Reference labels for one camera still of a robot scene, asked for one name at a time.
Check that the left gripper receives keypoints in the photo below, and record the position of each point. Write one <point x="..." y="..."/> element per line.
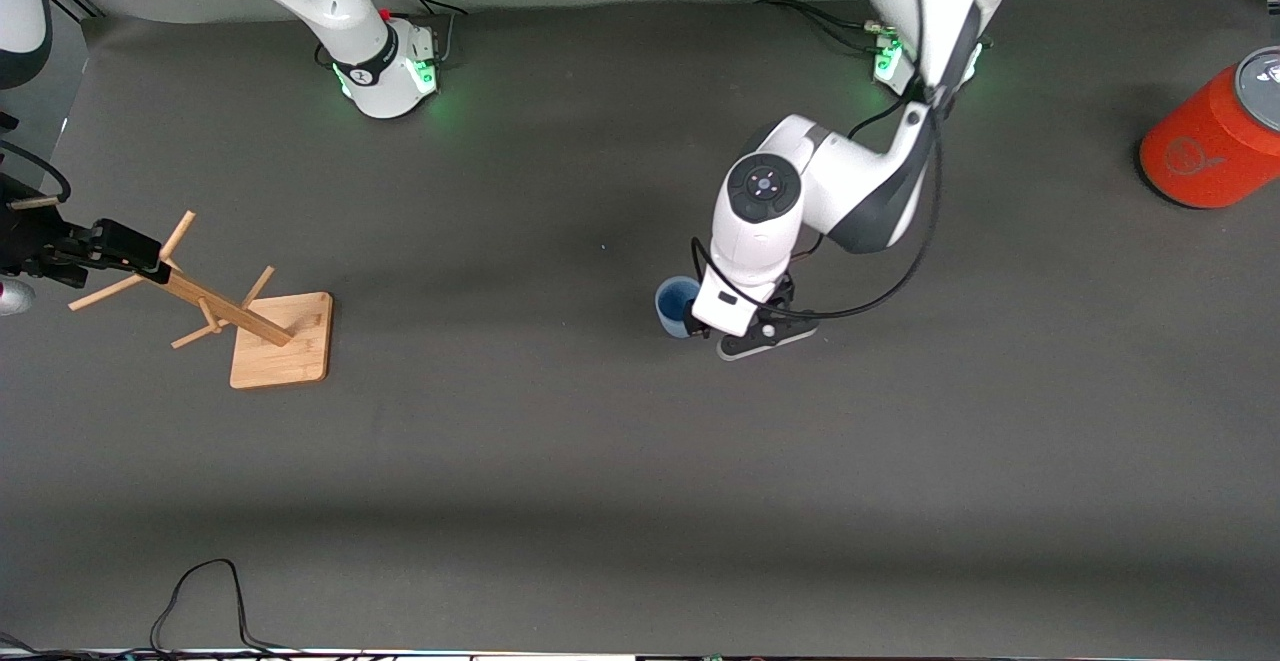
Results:
<point x="782" y="292"/>

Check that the light blue cup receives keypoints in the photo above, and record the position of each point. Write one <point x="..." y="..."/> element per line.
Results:
<point x="675" y="306"/>

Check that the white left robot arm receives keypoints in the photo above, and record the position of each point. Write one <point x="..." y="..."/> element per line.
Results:
<point x="850" y="191"/>

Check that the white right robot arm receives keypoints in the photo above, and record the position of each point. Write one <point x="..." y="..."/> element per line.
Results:
<point x="340" y="11"/>

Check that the wooden mug tree stand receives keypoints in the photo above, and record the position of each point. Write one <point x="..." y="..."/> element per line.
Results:
<point x="270" y="341"/>

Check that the orange can with grey lid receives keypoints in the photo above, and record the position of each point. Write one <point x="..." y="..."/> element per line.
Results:
<point x="1210" y="141"/>

